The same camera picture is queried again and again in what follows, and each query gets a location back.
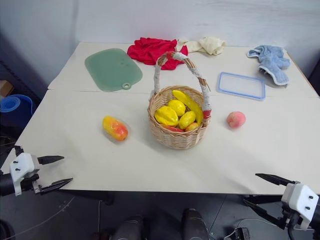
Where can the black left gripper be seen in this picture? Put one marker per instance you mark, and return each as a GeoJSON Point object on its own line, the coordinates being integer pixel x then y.
{"type": "Point", "coordinates": [27, 183]}

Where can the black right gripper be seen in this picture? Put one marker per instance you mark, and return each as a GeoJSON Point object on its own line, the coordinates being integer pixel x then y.
{"type": "Point", "coordinates": [291, 216]}

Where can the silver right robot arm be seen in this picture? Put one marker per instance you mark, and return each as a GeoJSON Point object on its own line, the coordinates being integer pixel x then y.
{"type": "Point", "coordinates": [316, 220]}

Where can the red plastic chili pepper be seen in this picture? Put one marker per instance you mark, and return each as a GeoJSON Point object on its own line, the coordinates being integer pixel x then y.
{"type": "Point", "coordinates": [172, 128]}

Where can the yellow plastic banana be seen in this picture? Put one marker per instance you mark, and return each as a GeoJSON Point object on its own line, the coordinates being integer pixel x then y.
{"type": "Point", "coordinates": [177, 106]}

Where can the small black device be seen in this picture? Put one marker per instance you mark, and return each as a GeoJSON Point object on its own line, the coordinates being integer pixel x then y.
{"type": "Point", "coordinates": [242, 233]}

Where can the yellow red mango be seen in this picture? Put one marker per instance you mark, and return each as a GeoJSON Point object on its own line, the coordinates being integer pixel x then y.
{"type": "Point", "coordinates": [115, 128]}

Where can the dark rounded shape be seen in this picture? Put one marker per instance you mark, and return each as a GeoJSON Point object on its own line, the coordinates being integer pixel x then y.
{"type": "Point", "coordinates": [128, 228]}
{"type": "Point", "coordinates": [194, 225]}

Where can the pink peach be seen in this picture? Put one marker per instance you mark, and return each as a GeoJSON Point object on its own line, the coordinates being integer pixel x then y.
{"type": "Point", "coordinates": [236, 120]}

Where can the brown cardboard box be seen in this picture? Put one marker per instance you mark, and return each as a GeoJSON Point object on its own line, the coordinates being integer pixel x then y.
{"type": "Point", "coordinates": [5, 88]}

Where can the small red yellow apple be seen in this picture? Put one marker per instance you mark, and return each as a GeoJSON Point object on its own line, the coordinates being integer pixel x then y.
{"type": "Point", "coordinates": [193, 126]}

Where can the yellow lemon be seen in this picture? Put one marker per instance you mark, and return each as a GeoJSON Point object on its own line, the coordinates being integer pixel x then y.
{"type": "Point", "coordinates": [187, 120]}

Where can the clear lid with blue rim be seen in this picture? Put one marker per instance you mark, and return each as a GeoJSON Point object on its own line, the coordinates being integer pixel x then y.
{"type": "Point", "coordinates": [241, 85]}

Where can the green cutting board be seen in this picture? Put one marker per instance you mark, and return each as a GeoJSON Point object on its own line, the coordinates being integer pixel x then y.
{"type": "Point", "coordinates": [112, 68]}

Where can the yellow starfruit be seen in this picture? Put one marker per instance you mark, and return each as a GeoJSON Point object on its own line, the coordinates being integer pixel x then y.
{"type": "Point", "coordinates": [166, 116]}

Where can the light blue towel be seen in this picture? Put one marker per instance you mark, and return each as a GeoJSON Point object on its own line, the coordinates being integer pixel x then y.
{"type": "Point", "coordinates": [273, 61]}

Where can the red cloth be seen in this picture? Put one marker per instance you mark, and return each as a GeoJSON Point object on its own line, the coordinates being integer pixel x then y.
{"type": "Point", "coordinates": [152, 51]}

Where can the cream cloth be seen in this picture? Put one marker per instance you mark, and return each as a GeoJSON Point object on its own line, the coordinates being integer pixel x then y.
{"type": "Point", "coordinates": [210, 45]}

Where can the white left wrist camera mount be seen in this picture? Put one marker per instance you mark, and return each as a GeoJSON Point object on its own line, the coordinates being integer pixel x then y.
{"type": "Point", "coordinates": [23, 167]}

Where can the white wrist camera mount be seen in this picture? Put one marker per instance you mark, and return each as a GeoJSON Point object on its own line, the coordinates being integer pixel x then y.
{"type": "Point", "coordinates": [301, 202]}
{"type": "Point", "coordinates": [23, 167]}

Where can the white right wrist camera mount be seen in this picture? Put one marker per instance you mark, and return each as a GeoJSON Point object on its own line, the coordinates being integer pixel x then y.
{"type": "Point", "coordinates": [301, 202]}

